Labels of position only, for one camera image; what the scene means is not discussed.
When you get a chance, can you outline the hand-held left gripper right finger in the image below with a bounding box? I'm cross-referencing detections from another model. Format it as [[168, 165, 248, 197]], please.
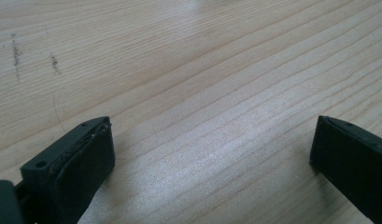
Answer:
[[309, 115, 382, 224]]

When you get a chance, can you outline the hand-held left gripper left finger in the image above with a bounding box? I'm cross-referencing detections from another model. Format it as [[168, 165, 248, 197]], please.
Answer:
[[20, 116, 117, 224]]

